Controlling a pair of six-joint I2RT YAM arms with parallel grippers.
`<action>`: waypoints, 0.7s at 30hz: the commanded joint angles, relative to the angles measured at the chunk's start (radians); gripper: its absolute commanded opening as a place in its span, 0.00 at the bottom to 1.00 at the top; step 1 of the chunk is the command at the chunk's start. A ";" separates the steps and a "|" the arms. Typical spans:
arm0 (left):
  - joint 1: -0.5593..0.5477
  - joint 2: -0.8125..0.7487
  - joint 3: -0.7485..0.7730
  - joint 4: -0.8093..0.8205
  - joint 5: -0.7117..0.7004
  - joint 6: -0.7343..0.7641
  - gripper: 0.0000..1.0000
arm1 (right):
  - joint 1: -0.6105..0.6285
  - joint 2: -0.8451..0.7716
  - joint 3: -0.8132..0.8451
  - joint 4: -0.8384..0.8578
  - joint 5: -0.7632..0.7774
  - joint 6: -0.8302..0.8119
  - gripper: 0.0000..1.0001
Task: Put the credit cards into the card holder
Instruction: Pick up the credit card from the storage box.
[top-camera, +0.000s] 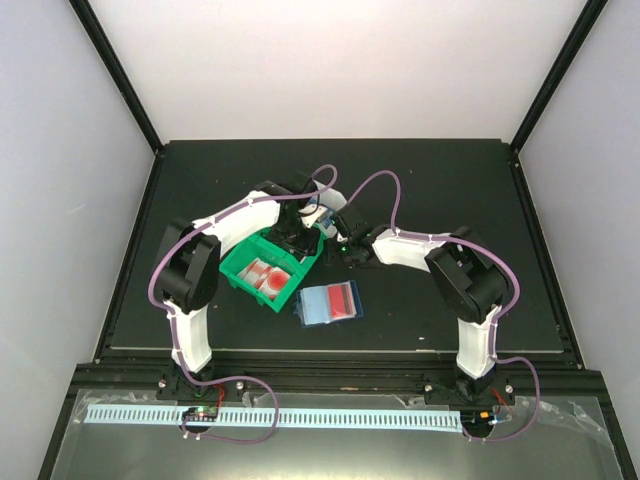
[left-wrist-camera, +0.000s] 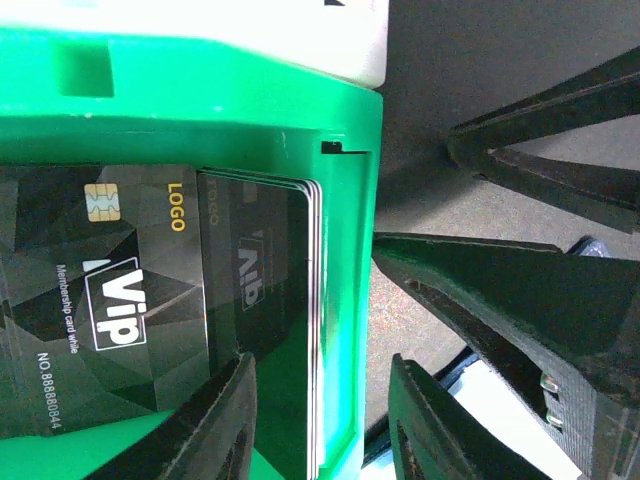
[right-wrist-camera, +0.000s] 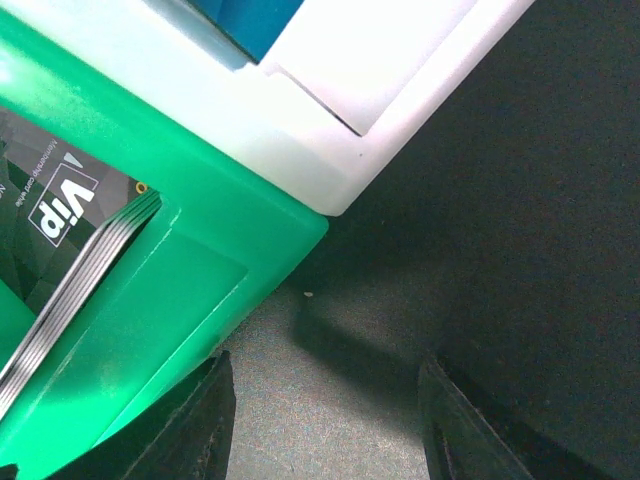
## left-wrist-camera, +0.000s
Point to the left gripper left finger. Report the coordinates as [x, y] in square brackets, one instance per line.
[211, 436]

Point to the white plastic bin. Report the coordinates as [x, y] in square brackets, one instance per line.
[345, 39]

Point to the middle green plastic bin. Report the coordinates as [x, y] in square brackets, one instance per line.
[85, 98]

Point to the blue card holder wallet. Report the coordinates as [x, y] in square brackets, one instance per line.
[460, 380]

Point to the black cards in green bin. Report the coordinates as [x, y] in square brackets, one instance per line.
[124, 288]

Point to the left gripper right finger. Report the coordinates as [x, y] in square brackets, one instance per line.
[433, 436]

